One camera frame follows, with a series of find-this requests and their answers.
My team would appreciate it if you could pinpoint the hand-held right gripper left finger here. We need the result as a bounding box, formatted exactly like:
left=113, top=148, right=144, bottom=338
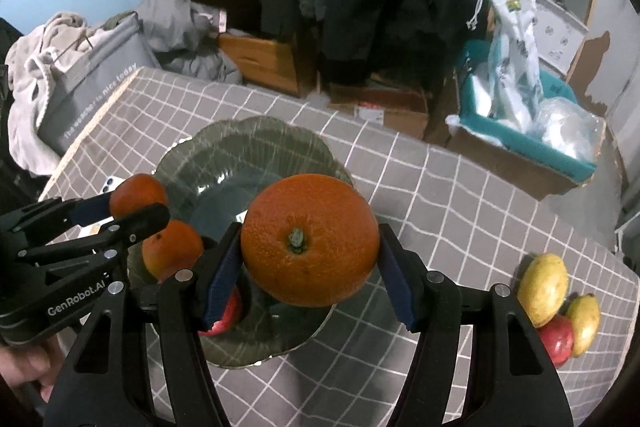
left=42, top=222, right=246, bottom=427

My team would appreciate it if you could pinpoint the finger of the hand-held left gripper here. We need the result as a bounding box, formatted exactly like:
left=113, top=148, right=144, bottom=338
left=17, top=203, right=171, bottom=275
left=10, top=196, right=115, bottom=233

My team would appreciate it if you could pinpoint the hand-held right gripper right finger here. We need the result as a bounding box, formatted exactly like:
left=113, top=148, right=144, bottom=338
left=375, top=223, right=576, bottom=427

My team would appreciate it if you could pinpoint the small tangerine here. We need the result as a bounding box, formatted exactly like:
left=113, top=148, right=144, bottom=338
left=109, top=173, right=168, bottom=220

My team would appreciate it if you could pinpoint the large orange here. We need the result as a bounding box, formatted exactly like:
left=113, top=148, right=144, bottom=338
left=141, top=219, right=205, bottom=283
left=241, top=174, right=381, bottom=308

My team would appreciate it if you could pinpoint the red apple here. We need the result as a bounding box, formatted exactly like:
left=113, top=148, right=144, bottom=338
left=537, top=314, right=575, bottom=367
left=200, top=289, right=244, bottom=338

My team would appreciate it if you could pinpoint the dark green glass plate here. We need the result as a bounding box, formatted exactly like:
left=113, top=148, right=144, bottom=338
left=126, top=116, right=353, bottom=369

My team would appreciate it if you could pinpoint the yellow pear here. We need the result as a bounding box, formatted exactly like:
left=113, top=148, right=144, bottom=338
left=517, top=253, right=570, bottom=328
left=565, top=294, right=601, bottom=358

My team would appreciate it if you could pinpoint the person's left hand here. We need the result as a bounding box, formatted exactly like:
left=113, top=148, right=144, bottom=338
left=0, top=339, right=66, bottom=403

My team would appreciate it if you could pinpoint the grey fabric laundry bag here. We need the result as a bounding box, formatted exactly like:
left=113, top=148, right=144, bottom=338
left=37, top=13, right=166, bottom=158

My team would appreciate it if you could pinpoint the beige fleece blanket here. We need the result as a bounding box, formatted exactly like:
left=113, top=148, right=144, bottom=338
left=5, top=12, right=141, bottom=175

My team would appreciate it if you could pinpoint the open cardboard box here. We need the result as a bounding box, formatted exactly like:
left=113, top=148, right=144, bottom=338
left=327, top=79, right=433, bottom=140

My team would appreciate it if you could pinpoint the teal plastic crate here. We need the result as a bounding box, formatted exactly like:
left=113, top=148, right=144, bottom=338
left=457, top=39, right=598, bottom=182

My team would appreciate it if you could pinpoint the wooden drawer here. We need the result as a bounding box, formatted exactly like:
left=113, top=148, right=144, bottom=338
left=217, top=32, right=301, bottom=98

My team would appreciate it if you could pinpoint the clear plastic bag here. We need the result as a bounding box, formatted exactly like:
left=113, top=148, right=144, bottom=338
left=537, top=97, right=608, bottom=162

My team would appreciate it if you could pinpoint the white printed rice bag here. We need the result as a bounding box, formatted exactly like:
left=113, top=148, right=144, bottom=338
left=464, top=0, right=546, bottom=132

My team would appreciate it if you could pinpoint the white patterned drawer box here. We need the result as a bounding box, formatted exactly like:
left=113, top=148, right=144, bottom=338
left=530, top=0, right=588, bottom=75

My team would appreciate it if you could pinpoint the grey door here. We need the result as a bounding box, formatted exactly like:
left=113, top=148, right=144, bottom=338
left=565, top=0, right=640, bottom=118

